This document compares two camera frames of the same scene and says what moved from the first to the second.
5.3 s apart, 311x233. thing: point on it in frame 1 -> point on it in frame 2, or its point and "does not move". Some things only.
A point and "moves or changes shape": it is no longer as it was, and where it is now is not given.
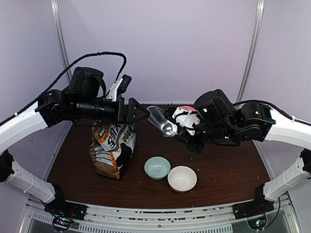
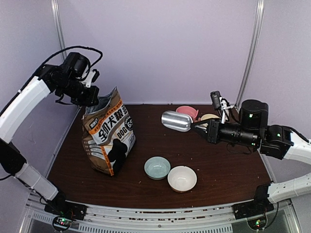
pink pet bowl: (186, 108) does not move
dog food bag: (106, 140) moves or changes shape
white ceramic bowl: (181, 178) does not move
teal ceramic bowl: (157, 168) does not move
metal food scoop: (157, 116) moves or changes shape
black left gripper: (130, 116) -> (92, 98)
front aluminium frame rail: (220, 218) does not move
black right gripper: (196, 147) -> (213, 129)
